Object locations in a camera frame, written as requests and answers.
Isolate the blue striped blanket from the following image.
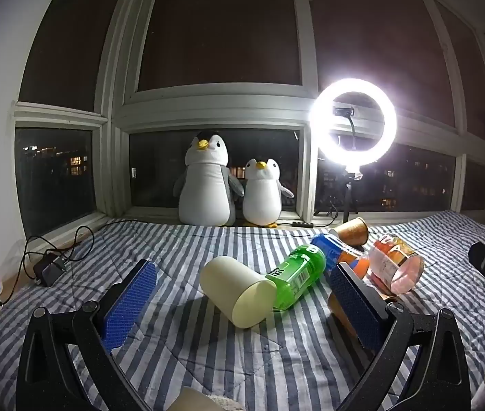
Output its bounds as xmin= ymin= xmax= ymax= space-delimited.
xmin=0 ymin=210 xmax=485 ymax=411

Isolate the black phone holder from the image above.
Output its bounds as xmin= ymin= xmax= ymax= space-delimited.
xmin=332 ymin=104 xmax=360 ymax=151

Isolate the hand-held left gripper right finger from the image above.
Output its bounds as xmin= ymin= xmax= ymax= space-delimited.
xmin=328 ymin=261 xmax=473 ymax=411

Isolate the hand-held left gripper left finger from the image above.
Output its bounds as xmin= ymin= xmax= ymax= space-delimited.
xmin=15 ymin=259 xmax=158 ymax=411

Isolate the white window frame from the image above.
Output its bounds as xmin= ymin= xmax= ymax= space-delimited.
xmin=11 ymin=0 xmax=485 ymax=240

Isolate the black charger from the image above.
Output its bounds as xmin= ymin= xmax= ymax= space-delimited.
xmin=32 ymin=253 xmax=67 ymax=288

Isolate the black charger cable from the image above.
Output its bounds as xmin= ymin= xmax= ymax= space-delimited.
xmin=0 ymin=219 xmax=183 ymax=304

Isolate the cream fluffy cloth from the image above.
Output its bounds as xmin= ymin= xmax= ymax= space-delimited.
xmin=169 ymin=386 xmax=244 ymax=411

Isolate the black ring light cable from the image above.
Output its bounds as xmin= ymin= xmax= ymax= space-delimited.
xmin=283 ymin=204 xmax=340 ymax=229

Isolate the green plastic bottle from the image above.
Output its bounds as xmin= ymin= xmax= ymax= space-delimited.
xmin=265 ymin=244 xmax=327 ymax=311

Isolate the small penguin plush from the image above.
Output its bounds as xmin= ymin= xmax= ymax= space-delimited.
xmin=241 ymin=158 xmax=295 ymax=228

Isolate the brown paper cup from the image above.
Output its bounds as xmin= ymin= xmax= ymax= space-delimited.
xmin=328 ymin=217 xmax=370 ymax=248

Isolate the large penguin plush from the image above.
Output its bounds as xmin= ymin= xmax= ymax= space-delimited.
xmin=173 ymin=130 xmax=245 ymax=227

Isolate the clear jar with orange label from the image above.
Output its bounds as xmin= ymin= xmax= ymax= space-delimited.
xmin=364 ymin=234 xmax=425 ymax=296

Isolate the blue and orange bottle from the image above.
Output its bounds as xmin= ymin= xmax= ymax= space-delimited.
xmin=311 ymin=233 xmax=372 ymax=280

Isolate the black tripod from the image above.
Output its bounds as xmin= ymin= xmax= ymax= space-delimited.
xmin=313 ymin=170 xmax=360 ymax=226

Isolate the cream cup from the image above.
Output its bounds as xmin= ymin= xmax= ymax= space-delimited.
xmin=200 ymin=256 xmax=278 ymax=330

